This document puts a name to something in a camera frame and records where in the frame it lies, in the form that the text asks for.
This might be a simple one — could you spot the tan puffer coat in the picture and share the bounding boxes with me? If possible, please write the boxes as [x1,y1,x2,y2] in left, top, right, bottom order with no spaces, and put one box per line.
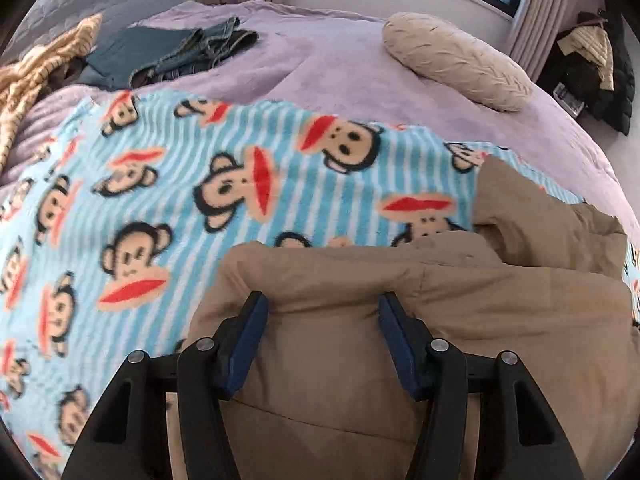
[188,157,639,479]

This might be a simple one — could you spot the dark clothes pile on chair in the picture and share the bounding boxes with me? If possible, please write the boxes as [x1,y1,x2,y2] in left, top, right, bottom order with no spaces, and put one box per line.
[537,0,636,136]

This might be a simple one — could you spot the blue monkey print blanket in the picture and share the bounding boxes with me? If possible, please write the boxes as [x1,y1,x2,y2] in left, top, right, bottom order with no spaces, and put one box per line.
[1,91,579,479]

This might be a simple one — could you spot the tan striped blanket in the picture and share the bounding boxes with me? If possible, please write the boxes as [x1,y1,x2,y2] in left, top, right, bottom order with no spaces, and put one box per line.
[1,13,103,170]

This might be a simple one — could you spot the cream knitted pillow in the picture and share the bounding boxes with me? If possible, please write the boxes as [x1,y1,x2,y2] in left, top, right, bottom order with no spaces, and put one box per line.
[382,12,534,113]

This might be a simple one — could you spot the folded blue jeans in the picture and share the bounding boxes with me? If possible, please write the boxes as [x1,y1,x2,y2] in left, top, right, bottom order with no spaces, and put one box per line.
[77,16,259,91]

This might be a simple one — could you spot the grey curtain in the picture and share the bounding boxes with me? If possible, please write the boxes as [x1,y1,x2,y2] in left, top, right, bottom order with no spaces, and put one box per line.
[506,0,570,81]

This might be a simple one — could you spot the lavender bed sheet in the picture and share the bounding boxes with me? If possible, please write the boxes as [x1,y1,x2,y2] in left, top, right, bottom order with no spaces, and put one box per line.
[1,3,639,254]

